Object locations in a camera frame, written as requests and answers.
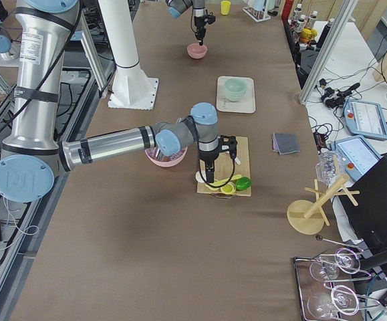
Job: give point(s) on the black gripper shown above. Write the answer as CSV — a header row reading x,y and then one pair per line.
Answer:
x,y
199,23
208,157

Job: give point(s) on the small pink bowl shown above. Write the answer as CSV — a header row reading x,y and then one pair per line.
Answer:
x,y
196,51

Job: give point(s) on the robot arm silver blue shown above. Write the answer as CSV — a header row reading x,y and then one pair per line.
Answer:
x,y
199,13
55,97

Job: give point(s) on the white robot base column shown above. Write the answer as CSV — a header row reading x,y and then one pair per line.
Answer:
x,y
131,88

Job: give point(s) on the large pink ice bowl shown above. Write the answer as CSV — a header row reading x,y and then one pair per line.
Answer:
x,y
165,161

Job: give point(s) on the yellow plastic knife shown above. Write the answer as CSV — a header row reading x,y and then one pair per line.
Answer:
x,y
221,183

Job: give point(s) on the wooden cutting board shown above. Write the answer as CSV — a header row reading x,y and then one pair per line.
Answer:
x,y
224,167

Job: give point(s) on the lemon slice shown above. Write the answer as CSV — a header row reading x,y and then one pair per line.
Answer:
x,y
214,189
229,188

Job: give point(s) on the green lime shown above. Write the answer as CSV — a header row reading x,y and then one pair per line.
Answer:
x,y
243,183

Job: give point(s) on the yellow plastic cup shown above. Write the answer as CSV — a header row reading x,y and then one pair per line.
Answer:
x,y
225,7

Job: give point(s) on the metal ice scoop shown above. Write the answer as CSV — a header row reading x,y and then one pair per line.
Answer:
x,y
158,155

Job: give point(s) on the white cup rack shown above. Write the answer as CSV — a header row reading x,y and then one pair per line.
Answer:
x,y
258,9

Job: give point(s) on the stacked green bowls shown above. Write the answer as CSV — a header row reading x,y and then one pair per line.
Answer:
x,y
235,89

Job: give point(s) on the cream rabbit tray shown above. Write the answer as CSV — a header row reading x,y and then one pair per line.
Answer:
x,y
246,105

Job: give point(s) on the grey folded cloth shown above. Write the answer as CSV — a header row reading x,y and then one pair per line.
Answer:
x,y
285,143

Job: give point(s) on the wooden mug tree stand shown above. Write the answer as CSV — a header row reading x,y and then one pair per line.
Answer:
x,y
309,217

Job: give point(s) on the wine glass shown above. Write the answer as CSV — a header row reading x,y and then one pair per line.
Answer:
x,y
341,301
327,267

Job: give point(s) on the blue teach pendant tablet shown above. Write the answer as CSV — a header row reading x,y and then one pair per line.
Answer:
x,y
366,119

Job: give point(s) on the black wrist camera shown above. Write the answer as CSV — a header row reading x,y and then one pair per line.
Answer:
x,y
209,18
228,144

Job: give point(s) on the aluminium frame post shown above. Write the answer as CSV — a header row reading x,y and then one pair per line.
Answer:
x,y
332,38

